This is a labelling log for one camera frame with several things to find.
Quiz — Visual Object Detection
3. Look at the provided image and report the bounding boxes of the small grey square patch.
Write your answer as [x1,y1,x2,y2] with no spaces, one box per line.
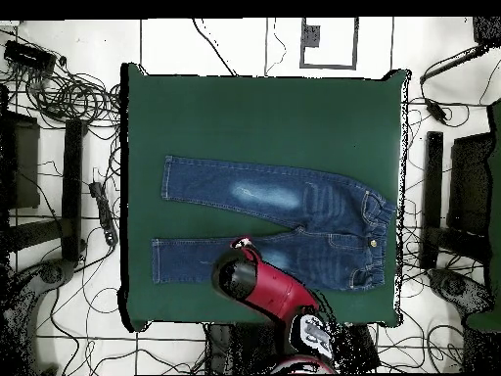
[302,24,322,49]

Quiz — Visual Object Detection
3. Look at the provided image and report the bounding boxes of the black stand leg bar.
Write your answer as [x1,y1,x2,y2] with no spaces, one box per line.
[421,130,445,270]
[61,118,86,262]

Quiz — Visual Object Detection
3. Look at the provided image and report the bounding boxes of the dark flat panel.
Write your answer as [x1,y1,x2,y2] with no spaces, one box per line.
[446,131,495,237]
[0,111,41,211]

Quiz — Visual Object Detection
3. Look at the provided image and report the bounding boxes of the long black floor cable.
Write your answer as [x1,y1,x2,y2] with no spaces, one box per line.
[190,18,239,76]

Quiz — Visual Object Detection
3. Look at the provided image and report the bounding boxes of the grey square floor frame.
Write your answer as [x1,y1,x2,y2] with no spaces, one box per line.
[299,17,359,71]

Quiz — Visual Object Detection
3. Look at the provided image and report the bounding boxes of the dark green table cloth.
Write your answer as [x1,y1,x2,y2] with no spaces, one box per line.
[118,62,412,333]

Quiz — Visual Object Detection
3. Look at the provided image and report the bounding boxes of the black power strip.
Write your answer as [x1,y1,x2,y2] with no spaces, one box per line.
[343,323,382,372]
[88,180,119,247]

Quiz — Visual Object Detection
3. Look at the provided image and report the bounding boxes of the black corner box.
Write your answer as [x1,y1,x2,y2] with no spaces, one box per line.
[472,16,501,49]

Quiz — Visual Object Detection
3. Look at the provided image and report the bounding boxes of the tangle of black cables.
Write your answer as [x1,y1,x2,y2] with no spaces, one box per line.
[25,68,122,127]

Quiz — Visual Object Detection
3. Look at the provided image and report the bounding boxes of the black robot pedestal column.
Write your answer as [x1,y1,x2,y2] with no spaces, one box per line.
[205,323,283,376]

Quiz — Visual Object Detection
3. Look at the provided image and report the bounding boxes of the black rod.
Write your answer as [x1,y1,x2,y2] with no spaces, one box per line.
[419,44,487,84]

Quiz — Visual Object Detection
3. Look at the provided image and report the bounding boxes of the black round stand base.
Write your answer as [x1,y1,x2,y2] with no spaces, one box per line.
[427,267,491,312]
[36,258,76,286]

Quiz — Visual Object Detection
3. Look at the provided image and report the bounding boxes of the blue denim jeans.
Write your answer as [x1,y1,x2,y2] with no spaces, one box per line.
[151,155,398,293]

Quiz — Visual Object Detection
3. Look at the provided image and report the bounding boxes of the black power brick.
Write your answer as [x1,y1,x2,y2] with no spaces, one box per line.
[424,97,450,125]

